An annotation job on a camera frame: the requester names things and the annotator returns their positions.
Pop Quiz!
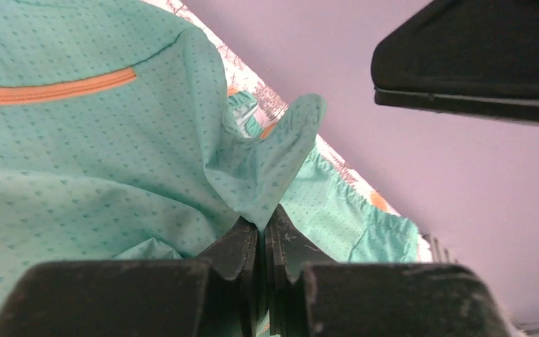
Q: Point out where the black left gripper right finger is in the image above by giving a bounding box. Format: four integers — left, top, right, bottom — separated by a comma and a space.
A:
265, 207, 510, 336

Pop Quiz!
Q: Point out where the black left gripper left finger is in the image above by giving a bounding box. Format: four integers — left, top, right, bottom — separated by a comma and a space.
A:
0, 218, 258, 336

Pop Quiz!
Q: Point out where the orange and teal jacket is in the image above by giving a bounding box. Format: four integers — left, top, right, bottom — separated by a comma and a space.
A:
0, 1, 420, 306

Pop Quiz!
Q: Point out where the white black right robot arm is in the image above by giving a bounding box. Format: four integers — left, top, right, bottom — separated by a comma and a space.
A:
371, 1, 539, 123

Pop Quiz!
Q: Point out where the floral patterned table cloth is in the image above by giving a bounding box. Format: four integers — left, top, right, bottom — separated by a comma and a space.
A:
152, 1, 433, 263

